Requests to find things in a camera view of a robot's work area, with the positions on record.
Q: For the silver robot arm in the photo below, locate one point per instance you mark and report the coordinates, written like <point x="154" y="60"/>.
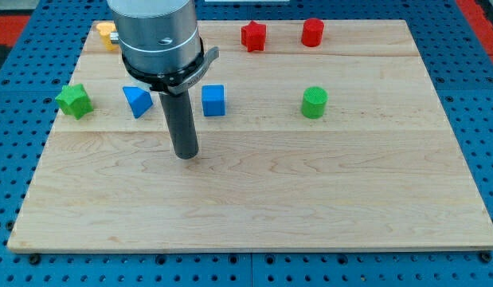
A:
<point x="161" y="43"/>

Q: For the red star block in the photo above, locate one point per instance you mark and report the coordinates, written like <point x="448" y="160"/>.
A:
<point x="253" y="36"/>

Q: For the green star block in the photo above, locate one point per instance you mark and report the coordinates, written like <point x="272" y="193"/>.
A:
<point x="73" y="100"/>

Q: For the blue cube block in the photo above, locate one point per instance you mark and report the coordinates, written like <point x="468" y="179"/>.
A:
<point x="213" y="100"/>

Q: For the wooden board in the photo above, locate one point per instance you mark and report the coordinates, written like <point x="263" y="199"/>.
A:
<point x="380" y="171"/>

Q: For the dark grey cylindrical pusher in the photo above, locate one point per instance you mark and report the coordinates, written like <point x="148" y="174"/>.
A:
<point x="180" y="122"/>

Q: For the green cylinder block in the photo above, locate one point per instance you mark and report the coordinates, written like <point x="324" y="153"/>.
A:
<point x="314" y="102"/>

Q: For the blue triangular prism block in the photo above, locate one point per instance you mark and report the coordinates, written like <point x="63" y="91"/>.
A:
<point x="139" y="100"/>

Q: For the red cylinder block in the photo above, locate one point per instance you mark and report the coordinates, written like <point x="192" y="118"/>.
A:
<point x="312" y="33"/>

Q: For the yellow block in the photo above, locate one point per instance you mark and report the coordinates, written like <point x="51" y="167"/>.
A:
<point x="105" y="30"/>

